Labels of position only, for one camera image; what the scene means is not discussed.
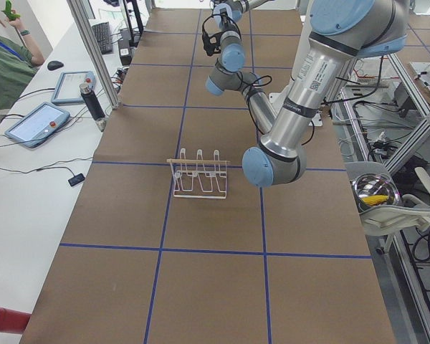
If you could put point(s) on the red cylinder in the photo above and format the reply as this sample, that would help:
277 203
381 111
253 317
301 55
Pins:
12 321

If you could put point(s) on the black computer mouse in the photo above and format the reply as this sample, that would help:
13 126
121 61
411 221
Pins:
54 65

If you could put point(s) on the small black adapter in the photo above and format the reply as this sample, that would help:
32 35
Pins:
76 179

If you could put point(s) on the person in green shirt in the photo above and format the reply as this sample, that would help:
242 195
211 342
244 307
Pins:
18 64

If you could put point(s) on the black water bottle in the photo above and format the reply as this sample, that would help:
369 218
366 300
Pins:
91 101

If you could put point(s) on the black keyboard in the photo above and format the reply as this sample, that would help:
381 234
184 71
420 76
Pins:
103 37

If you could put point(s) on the white wire cup holder rack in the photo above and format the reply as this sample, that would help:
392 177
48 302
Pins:
199 178

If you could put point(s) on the lower teach pendant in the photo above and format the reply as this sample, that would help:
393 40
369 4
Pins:
38 125

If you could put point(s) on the upper teach pendant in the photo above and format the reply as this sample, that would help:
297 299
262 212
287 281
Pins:
67 90

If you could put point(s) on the teach pendant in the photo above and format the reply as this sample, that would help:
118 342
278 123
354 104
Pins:
67 90
38 125

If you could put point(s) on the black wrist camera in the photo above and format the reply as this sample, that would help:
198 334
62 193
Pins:
211 43

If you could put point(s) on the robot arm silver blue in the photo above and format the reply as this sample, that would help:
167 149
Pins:
341 30
227 73

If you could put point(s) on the aluminium frame post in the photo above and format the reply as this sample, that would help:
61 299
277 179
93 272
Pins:
80 17

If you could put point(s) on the white pot with yellow content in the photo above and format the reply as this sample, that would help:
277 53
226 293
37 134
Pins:
374 189

